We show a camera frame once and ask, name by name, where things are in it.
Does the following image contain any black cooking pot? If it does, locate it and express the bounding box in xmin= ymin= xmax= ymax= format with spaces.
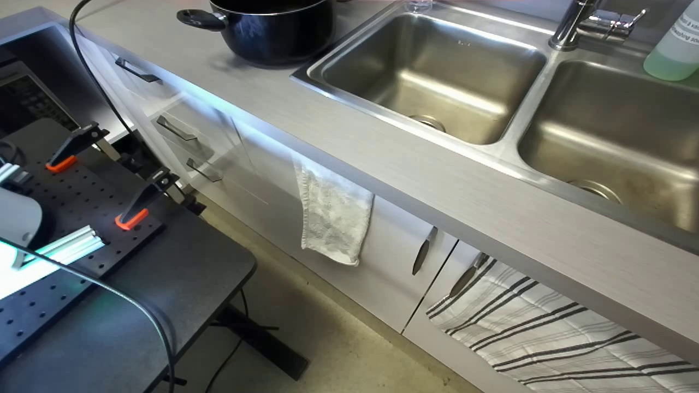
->
xmin=174 ymin=0 xmax=339 ymax=68

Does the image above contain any white hanging dish towel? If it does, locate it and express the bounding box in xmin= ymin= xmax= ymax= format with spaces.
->
xmin=292 ymin=159 xmax=376 ymax=269

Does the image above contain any stainless steel double sink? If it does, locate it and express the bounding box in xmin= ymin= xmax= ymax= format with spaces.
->
xmin=292 ymin=1 xmax=699 ymax=256

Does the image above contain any black work table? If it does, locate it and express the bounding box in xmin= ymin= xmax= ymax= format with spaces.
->
xmin=0 ymin=116 xmax=312 ymax=393

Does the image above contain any black clamp orange tip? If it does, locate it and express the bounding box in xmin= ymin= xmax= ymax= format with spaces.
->
xmin=44 ymin=120 xmax=125 ymax=176
xmin=112 ymin=166 xmax=207 ymax=233

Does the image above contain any white black-striped towel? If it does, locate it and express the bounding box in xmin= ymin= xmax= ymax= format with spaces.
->
xmin=425 ymin=253 xmax=699 ymax=393

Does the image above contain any chrome sink faucet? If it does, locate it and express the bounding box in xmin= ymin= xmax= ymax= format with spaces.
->
xmin=549 ymin=0 xmax=652 ymax=55

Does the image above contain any aluminium extrusion bar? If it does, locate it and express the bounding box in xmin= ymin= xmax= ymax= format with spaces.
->
xmin=8 ymin=223 xmax=110 ymax=272

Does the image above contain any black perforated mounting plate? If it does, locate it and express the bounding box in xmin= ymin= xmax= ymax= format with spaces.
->
xmin=0 ymin=117 xmax=169 ymax=366

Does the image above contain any green dish soap bottle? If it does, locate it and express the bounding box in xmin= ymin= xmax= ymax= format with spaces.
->
xmin=643 ymin=0 xmax=699 ymax=85

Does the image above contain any metal cabinet door handle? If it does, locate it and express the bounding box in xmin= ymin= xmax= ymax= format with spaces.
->
xmin=409 ymin=223 xmax=439 ymax=277
xmin=449 ymin=248 xmax=492 ymax=299

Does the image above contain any metal drawer handle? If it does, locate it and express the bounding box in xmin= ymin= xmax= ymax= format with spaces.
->
xmin=184 ymin=154 xmax=225 ymax=185
xmin=156 ymin=113 xmax=203 ymax=145
xmin=114 ymin=55 xmax=162 ymax=85

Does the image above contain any thin black floor cable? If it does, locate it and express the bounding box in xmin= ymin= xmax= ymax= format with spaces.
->
xmin=201 ymin=286 xmax=285 ymax=393

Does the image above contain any black power cord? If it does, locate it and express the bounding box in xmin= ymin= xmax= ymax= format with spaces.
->
xmin=67 ymin=0 xmax=138 ymax=142

